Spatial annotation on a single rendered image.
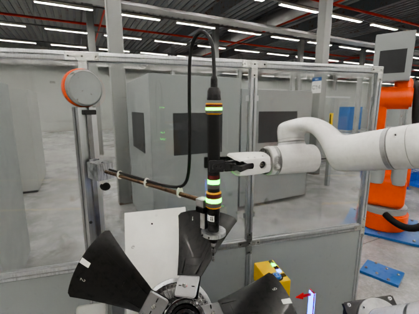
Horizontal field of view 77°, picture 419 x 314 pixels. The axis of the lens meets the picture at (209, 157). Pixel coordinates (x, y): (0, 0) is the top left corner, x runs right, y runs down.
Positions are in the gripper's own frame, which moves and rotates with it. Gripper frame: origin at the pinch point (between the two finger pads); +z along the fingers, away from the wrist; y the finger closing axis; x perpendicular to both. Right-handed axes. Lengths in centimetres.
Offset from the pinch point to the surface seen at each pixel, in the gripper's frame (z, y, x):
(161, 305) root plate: 15.2, 1.8, -42.0
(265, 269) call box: -34, 31, -58
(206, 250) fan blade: -0.1, 9.0, -30.6
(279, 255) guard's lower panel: -64, 70, -79
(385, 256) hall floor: -264, 160, -166
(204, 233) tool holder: 2.9, -1.6, -19.1
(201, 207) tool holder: 3.0, 1.3, -12.7
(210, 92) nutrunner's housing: 1.1, -1.6, 18.9
